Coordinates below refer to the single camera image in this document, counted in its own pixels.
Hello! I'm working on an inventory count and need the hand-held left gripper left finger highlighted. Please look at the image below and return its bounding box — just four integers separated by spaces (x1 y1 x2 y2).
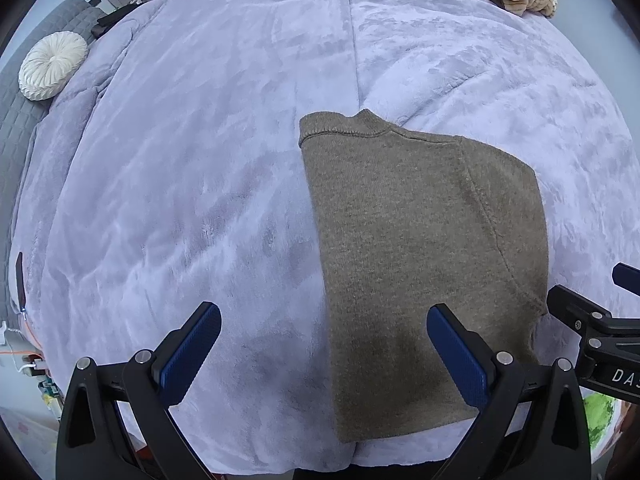
56 301 222 480

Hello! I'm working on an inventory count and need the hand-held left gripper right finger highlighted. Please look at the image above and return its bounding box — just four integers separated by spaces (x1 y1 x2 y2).
426 303 592 480

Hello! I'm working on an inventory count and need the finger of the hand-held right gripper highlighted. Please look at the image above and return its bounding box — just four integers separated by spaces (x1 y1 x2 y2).
612 262 640 297
546 284 621 358

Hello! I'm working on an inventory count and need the brown knit sweater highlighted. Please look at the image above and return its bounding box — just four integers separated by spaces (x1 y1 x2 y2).
298 108 551 445

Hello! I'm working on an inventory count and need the colourful printed mat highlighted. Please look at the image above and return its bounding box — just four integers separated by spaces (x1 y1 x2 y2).
581 391 628 463

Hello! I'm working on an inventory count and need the white plug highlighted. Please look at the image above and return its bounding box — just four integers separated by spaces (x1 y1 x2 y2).
17 352 48 376

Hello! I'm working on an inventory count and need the lavender plush blanket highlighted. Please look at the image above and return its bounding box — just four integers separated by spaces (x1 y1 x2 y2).
10 0 640 473

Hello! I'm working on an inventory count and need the grey quilted sofa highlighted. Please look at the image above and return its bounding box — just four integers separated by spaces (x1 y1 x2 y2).
0 0 108 311

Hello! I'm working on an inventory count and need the round white pleated cushion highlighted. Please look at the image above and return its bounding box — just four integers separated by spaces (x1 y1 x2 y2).
18 31 89 102

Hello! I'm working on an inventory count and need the orange cable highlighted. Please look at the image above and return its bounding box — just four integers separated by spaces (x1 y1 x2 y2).
0 310 47 361

